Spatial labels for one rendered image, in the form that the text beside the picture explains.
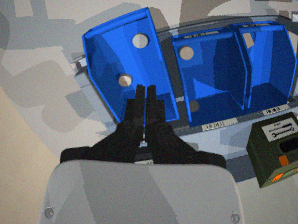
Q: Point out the grey low shelf rack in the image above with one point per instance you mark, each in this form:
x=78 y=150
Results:
x=229 y=137

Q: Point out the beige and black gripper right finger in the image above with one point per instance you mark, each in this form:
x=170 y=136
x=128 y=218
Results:
x=164 y=144

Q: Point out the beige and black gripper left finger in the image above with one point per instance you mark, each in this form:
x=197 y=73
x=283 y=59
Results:
x=122 y=143

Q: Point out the grey rectangular block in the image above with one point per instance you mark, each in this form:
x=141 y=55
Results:
x=248 y=39

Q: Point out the black case with orange latches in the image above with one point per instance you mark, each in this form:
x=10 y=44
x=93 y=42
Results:
x=143 y=155

